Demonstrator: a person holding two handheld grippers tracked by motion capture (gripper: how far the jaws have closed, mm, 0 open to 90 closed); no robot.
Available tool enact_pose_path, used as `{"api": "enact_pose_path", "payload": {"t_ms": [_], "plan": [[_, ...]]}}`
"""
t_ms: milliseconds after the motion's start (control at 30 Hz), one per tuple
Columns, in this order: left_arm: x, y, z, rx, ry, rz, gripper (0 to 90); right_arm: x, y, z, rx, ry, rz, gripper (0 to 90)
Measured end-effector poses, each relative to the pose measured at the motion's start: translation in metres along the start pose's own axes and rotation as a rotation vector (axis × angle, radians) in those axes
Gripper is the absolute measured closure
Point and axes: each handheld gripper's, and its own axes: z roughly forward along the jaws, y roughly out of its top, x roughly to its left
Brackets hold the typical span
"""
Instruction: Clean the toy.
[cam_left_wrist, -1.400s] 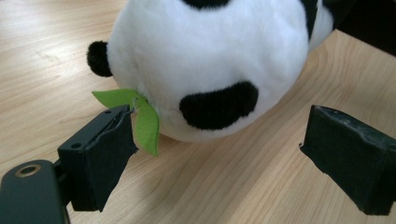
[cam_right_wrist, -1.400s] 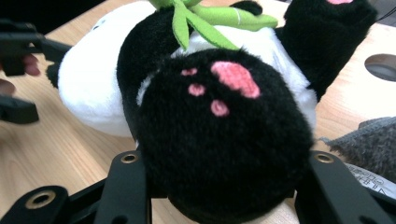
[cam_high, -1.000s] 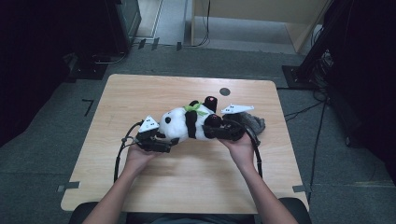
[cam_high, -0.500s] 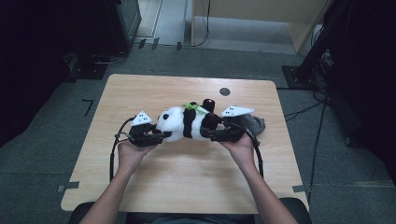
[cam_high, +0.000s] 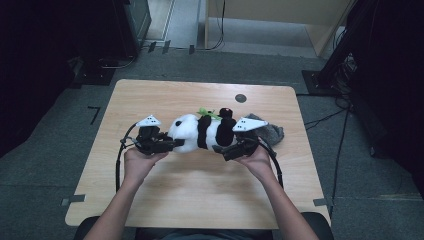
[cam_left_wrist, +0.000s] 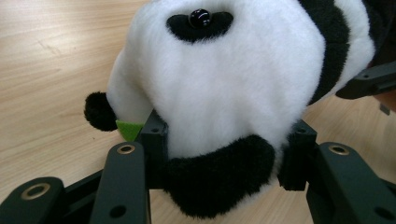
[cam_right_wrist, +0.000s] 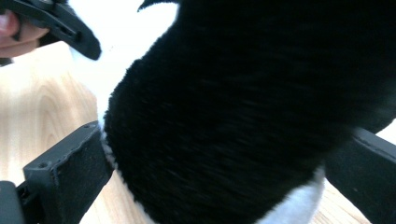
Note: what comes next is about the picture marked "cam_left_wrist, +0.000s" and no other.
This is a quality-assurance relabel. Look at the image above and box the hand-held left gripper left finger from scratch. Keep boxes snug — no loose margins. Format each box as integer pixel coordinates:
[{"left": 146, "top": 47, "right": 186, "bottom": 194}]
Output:
[{"left": 89, "top": 108, "right": 169, "bottom": 224}]

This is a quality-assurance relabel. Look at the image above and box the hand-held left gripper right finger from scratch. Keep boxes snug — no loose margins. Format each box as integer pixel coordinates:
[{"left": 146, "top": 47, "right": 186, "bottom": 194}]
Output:
[{"left": 277, "top": 119, "right": 396, "bottom": 224}]

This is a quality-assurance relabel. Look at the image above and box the panda plush toy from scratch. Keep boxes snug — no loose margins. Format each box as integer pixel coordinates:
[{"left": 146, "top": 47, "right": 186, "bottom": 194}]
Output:
[{"left": 83, "top": 0, "right": 396, "bottom": 219}]

